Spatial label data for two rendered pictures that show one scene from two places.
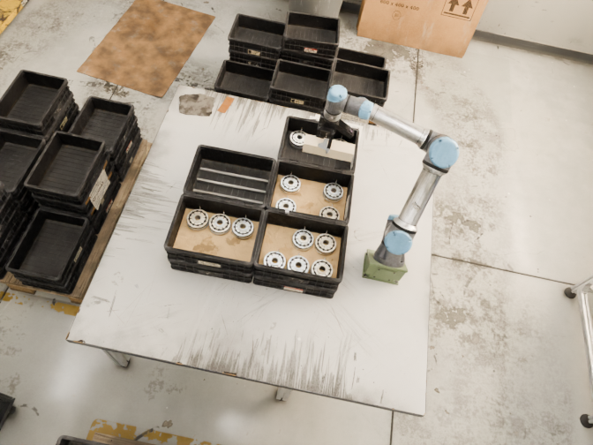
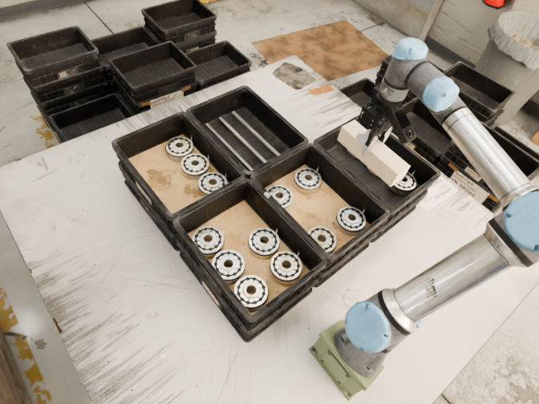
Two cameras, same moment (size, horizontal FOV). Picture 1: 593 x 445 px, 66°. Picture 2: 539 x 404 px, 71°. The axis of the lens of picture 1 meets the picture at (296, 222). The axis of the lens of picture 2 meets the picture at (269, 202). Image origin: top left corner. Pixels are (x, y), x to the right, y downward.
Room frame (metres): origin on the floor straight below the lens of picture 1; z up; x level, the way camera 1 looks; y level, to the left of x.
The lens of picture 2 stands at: (0.58, -0.48, 1.93)
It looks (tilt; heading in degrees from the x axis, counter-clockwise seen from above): 54 degrees down; 43
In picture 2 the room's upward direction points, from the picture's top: 10 degrees clockwise
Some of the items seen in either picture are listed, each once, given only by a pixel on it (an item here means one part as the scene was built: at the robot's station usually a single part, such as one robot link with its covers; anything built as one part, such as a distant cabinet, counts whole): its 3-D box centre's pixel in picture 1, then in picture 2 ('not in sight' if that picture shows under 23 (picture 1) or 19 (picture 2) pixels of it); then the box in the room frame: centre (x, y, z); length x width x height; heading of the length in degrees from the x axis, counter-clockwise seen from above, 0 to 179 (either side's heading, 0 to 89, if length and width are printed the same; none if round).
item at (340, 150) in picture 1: (328, 147); (371, 152); (1.43, -0.08, 1.08); 0.24 x 0.06 x 0.06; 90
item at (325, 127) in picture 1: (327, 124); (382, 110); (1.43, -0.05, 1.23); 0.09 x 0.08 x 0.12; 90
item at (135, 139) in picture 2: (216, 234); (179, 170); (0.96, 0.35, 0.87); 0.40 x 0.30 x 0.11; 91
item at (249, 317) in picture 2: (302, 245); (249, 242); (0.97, -0.05, 0.92); 0.40 x 0.30 x 0.02; 91
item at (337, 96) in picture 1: (336, 100); (406, 63); (1.43, -0.06, 1.39); 0.09 x 0.08 x 0.11; 81
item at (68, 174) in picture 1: (78, 184); (158, 94); (1.35, 1.33, 0.37); 0.40 x 0.30 x 0.45; 0
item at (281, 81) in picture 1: (298, 95); (416, 143); (2.50, 0.18, 0.31); 0.40 x 0.30 x 0.34; 90
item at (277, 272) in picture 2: (326, 243); (285, 265); (1.04, -0.16, 0.86); 0.10 x 0.10 x 0.01
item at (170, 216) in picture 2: (215, 229); (177, 160); (0.96, 0.35, 0.92); 0.40 x 0.30 x 0.02; 91
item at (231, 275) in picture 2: (298, 265); (228, 264); (0.90, -0.05, 0.86); 0.10 x 0.10 x 0.01
